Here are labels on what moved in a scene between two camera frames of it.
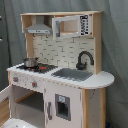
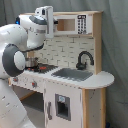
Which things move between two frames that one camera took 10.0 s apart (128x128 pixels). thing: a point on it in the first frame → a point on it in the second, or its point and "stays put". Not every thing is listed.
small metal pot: x=30 y=62 stays put
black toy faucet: x=82 y=67 stays put
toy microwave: x=71 y=26 → x=49 y=22
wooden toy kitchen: x=60 y=84 stays put
